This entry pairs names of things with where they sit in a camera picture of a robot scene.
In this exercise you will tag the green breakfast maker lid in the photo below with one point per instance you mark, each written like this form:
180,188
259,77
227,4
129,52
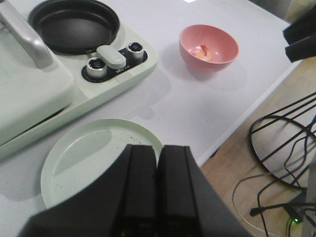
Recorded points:
34,84

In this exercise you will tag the pink bowl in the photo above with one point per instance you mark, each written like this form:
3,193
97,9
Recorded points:
224,48

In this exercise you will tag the black round frying pan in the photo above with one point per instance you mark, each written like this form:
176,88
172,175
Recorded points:
74,26

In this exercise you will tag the light green round plate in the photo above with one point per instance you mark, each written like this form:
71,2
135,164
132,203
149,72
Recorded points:
85,152

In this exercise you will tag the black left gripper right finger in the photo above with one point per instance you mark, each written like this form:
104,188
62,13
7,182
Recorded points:
177,213

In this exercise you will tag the pink shrimp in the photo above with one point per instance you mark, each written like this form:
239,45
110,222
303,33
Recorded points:
203,53

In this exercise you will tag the green breakfast maker base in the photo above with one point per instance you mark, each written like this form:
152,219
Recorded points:
122,75

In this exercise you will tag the left silver control knob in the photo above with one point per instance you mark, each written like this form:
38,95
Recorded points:
96,68

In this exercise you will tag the silver control knob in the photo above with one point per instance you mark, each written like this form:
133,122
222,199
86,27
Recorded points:
96,68
134,51

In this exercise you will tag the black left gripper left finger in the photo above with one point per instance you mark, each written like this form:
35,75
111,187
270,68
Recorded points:
138,218

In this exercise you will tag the right silver control knob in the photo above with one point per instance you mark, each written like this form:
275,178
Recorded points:
134,51

